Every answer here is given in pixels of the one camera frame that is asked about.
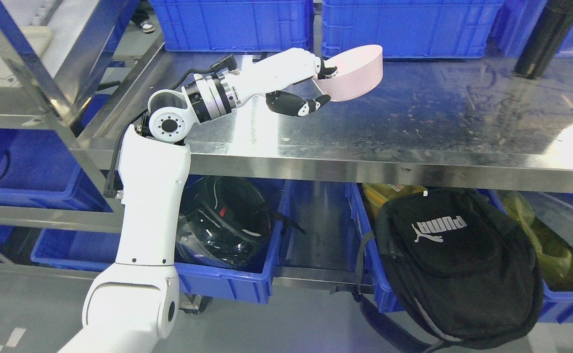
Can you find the blue bin under backpack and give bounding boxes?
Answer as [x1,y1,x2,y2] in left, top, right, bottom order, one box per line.
[345,183,573,324]

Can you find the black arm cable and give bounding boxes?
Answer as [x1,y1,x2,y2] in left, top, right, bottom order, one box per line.
[103,69,218,199]

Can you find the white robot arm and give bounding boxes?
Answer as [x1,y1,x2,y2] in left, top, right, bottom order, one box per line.
[61,54,239,353]

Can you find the steel shelf rack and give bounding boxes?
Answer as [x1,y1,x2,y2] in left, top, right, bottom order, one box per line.
[0,0,169,285]

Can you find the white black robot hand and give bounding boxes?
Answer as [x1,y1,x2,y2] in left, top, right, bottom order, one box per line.
[225,48,337,117]

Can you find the black helmet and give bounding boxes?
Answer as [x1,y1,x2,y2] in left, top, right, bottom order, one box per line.
[175,176,304,271]

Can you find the black thermos bottle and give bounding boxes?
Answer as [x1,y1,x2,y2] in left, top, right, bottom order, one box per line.
[514,0,573,79]

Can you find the blue crate top left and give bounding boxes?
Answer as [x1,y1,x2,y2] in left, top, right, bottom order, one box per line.
[150,0,314,53]

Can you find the black Puma backpack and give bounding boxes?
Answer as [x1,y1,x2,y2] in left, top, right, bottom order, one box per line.
[351,188,544,353]

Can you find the pink plastic bowl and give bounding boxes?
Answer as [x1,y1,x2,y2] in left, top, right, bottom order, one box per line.
[313,44,383,102]

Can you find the blue bin holding helmet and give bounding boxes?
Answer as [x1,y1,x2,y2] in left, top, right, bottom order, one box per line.
[175,178,289,304]

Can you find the blue crate top right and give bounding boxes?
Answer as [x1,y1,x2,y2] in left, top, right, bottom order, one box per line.
[321,0,503,59]

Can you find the blue crate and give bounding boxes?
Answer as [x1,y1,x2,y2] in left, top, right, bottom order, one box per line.
[321,0,503,59]
[150,0,314,53]

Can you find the blue bin left lower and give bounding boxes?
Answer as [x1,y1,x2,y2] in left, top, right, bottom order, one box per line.
[29,228,120,272]

